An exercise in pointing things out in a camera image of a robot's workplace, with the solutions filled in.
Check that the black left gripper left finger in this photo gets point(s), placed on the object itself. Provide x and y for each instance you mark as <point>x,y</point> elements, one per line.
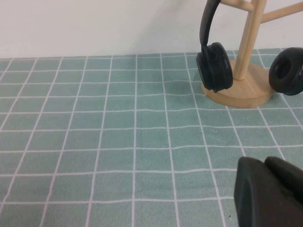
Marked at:
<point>255,196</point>

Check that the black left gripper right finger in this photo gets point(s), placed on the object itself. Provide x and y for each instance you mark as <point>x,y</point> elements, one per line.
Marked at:
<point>284,169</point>

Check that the light wooden headphone stand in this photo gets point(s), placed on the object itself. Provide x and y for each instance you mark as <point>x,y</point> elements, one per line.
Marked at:
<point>246,85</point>

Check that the black over-ear headphones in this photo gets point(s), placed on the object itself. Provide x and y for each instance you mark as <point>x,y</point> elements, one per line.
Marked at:
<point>214,68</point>

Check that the green white-grid tablecloth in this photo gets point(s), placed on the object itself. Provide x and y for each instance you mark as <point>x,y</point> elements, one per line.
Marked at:
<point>118,142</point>

